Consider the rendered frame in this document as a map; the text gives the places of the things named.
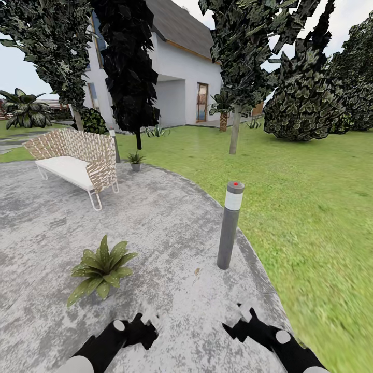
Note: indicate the fixed window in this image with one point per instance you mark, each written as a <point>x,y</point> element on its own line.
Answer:
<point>94,97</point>

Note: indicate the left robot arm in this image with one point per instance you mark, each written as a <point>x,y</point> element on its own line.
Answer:
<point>97,354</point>

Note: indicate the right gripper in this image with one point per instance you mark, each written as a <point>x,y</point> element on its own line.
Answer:
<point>243,329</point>

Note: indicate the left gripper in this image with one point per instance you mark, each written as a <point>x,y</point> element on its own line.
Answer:
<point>145,334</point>

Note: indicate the pot plant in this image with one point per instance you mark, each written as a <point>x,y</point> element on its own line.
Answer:
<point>135,161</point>
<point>103,270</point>

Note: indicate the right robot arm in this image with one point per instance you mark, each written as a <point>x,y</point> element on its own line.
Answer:
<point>291,356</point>

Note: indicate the door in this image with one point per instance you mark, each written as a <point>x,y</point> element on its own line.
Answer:
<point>201,103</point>

